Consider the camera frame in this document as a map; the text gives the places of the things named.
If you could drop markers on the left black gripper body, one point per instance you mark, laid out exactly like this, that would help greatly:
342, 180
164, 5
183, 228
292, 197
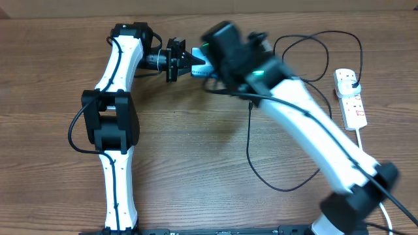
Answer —
166, 60

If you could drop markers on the Galaxy S24 smartphone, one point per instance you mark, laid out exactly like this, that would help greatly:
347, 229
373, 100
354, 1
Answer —
202, 71

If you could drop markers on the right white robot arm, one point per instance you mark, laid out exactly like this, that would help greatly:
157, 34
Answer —
250, 70

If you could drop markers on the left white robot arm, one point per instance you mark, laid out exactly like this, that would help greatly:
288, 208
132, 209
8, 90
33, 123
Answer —
111, 120

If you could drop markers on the white charger plug adapter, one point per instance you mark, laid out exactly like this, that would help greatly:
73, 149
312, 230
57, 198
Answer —
345, 89

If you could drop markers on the white power strip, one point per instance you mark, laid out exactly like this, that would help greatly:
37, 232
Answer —
352, 108

